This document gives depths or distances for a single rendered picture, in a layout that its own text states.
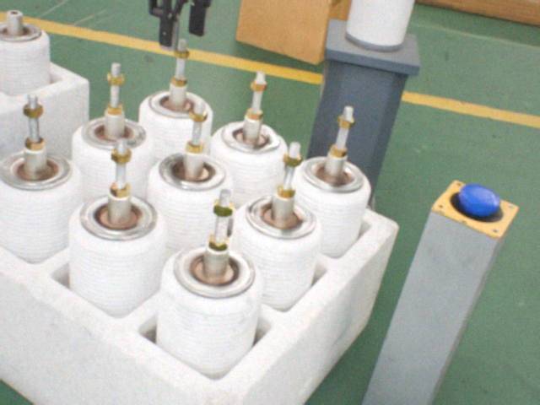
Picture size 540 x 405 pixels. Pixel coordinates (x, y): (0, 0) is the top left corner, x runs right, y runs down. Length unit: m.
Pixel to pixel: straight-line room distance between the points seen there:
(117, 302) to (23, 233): 0.13
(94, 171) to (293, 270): 0.26
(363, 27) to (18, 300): 0.63
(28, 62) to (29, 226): 0.39
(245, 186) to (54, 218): 0.23
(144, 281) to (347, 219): 0.25
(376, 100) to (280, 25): 0.75
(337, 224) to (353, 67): 0.34
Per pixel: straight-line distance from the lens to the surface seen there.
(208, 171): 0.76
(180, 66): 0.87
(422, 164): 1.42
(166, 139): 0.87
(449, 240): 0.68
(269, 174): 0.83
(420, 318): 0.74
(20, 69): 1.07
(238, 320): 0.61
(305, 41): 1.77
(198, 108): 0.72
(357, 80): 1.06
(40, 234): 0.74
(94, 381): 0.71
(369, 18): 1.05
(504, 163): 1.54
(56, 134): 1.11
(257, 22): 1.81
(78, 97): 1.11
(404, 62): 1.05
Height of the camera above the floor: 0.65
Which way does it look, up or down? 34 degrees down
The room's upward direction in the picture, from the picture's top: 11 degrees clockwise
